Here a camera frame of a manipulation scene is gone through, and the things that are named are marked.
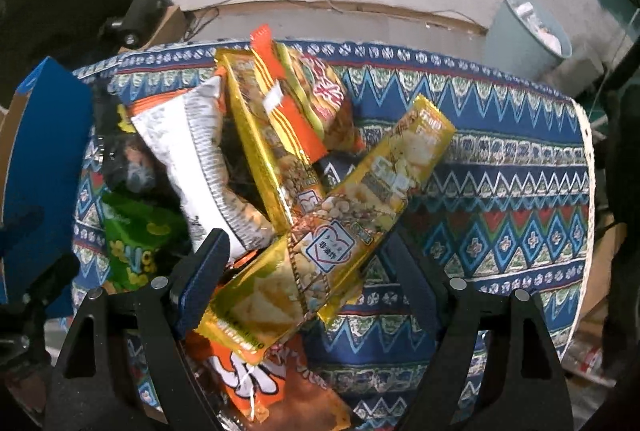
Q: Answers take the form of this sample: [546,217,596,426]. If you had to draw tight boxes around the orange striped snack packet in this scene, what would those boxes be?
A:
[249,25,329,162]

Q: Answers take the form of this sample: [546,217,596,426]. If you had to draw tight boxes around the green snack packet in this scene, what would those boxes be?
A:
[101,190,193,294]

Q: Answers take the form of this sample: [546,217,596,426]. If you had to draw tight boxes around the patterned blue tablecloth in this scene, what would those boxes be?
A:
[70,38,596,431]

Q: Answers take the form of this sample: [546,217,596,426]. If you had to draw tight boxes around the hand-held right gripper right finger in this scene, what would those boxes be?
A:
[395,230,574,431]

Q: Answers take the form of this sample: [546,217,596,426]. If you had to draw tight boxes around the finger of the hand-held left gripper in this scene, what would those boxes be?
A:
[22,252,82,308]
[0,206,45,243]

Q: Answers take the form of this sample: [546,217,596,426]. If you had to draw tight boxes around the pale grey trash bin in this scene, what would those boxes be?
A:
[484,0,574,82]

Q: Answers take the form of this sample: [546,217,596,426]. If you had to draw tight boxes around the brown cardboard box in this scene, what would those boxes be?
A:
[140,6,187,50]

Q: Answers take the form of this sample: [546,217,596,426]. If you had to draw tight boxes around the black stand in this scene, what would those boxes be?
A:
[597,81,640,372]

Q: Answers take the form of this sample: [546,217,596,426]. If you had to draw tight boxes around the white snack packet orange edges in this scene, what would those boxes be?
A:
[127,66,277,258]

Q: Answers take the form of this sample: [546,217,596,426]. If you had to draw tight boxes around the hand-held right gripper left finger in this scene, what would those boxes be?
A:
[45,228,231,431]

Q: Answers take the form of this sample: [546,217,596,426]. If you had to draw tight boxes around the blue cardboard box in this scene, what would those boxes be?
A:
[0,56,97,307]

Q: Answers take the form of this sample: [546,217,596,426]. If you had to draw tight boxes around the long yellow snack packet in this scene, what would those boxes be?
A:
[215,48,328,234]
[196,93,457,366]

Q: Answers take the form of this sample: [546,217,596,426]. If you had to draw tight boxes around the orange snack packet white lettering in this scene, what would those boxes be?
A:
[184,328,353,431]

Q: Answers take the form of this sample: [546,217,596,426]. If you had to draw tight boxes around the black and yellow snack packet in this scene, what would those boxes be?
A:
[92,93,183,206]

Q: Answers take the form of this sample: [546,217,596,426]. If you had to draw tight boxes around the red and yellow snack packet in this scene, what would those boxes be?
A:
[277,42,368,154]

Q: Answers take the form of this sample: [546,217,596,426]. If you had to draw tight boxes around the small black device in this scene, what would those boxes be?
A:
[101,0,174,50]

